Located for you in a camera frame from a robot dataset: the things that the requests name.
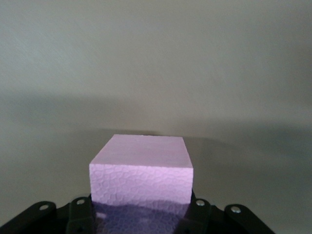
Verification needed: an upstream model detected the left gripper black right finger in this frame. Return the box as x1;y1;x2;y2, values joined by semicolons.
180;192;276;234

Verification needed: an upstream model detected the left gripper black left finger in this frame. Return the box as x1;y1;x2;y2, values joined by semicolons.
4;195;96;234

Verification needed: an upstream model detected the pink foam cube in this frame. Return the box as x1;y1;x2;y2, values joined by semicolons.
89;133;194;234

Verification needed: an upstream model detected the brown paper table cover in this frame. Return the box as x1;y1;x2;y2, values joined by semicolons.
0;0;312;234

